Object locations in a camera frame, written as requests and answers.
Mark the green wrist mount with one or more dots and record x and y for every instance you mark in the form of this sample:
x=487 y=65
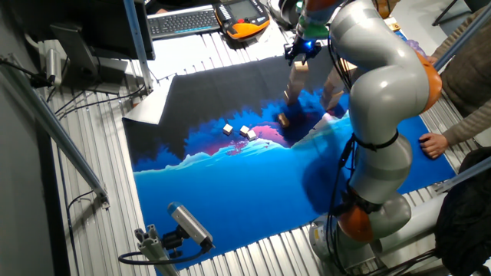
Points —
x=312 y=30

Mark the white paper sheets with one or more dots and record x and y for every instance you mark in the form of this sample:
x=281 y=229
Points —
x=266 y=37

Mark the orange black teach pendant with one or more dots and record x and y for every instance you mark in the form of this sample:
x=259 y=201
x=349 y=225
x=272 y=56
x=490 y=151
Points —
x=245 y=28

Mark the black computer monitor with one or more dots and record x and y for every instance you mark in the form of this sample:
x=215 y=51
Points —
x=96 y=23

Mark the black round spool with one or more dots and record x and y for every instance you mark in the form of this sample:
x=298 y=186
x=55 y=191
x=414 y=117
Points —
x=285 y=11

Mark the silver cylindrical device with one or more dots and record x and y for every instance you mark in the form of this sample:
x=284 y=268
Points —
x=53 y=67

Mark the white cylindrical roll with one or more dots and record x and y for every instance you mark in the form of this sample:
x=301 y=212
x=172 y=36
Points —
x=422 y=226

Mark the dark computer keyboard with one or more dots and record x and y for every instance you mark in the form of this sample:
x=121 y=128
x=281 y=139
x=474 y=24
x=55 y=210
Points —
x=180 y=23

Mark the aluminium frame post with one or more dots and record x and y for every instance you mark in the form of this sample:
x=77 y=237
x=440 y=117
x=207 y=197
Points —
x=136 y=42

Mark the bare human hand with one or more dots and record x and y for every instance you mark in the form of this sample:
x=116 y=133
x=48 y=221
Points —
x=433 y=145
x=432 y=60

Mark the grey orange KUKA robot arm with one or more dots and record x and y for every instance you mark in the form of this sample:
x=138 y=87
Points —
x=387 y=88

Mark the person in black jacket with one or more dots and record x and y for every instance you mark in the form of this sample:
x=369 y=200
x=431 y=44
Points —
x=464 y=222

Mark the black camera ball mount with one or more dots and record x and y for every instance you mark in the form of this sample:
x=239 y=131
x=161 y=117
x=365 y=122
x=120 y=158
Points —
x=172 y=240

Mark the silver camera with blue tip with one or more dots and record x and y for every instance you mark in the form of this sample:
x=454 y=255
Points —
x=190 y=224

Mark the blue landscape printed cloth mat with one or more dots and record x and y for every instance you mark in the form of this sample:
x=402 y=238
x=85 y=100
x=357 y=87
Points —
x=230 y=191

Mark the orange plastic bag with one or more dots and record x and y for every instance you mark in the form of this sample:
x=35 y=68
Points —
x=387 y=7

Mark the black office chair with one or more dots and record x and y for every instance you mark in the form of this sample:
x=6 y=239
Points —
x=477 y=3

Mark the black monitor stand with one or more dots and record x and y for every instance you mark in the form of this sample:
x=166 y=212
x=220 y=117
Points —
x=76 y=50

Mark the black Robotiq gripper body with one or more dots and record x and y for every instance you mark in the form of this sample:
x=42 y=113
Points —
x=305 y=46

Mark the person in beige sweater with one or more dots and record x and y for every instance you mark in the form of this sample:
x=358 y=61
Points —
x=472 y=76

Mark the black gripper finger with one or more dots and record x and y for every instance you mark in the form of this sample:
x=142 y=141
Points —
x=314 y=56
x=290 y=53

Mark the aluminium frame beam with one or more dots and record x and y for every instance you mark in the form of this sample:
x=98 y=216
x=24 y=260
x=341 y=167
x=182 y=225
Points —
x=57 y=134
x=464 y=36
x=464 y=174

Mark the aluminium profile bracket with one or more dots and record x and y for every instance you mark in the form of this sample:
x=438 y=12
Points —
x=151 y=247

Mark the small wooden cube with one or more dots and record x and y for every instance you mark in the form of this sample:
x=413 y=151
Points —
x=244 y=130
x=281 y=116
x=228 y=129
x=285 y=122
x=252 y=134

